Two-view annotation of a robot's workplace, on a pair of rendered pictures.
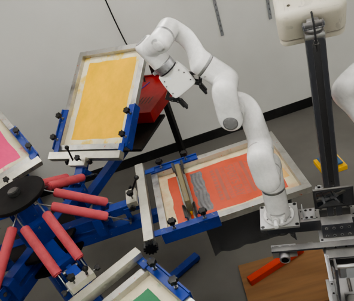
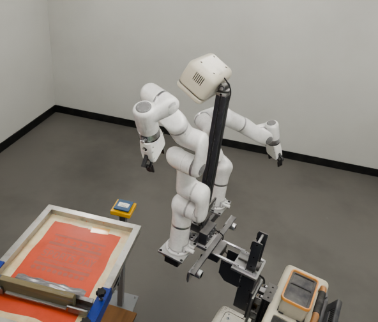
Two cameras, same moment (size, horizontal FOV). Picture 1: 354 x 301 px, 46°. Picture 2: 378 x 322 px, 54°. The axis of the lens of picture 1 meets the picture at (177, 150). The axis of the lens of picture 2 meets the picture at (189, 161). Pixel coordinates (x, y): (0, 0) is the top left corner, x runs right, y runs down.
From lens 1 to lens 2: 1.54 m
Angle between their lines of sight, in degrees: 69
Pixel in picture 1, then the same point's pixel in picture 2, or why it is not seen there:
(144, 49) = (156, 114)
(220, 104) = (202, 154)
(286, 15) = (216, 80)
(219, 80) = (202, 134)
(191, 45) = not seen: hidden behind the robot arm
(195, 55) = (177, 115)
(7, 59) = not seen: outside the picture
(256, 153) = (206, 190)
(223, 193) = (76, 273)
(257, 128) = not seen: hidden behind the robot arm
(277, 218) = (187, 246)
